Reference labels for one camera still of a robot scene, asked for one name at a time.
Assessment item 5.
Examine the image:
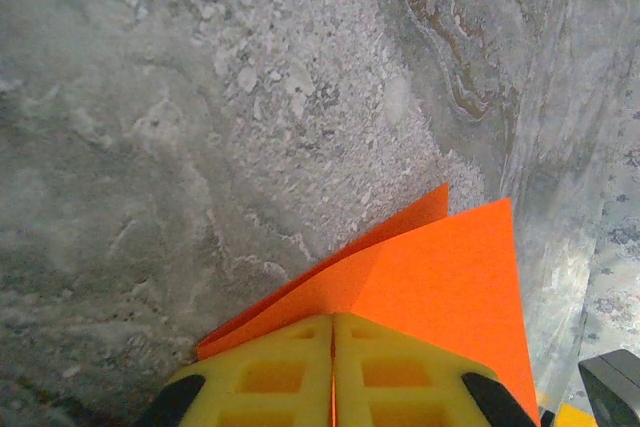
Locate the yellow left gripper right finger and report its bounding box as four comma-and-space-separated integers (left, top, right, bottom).
333, 312, 539, 427

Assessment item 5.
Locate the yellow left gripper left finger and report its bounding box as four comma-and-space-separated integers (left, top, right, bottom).
134, 314, 335, 427

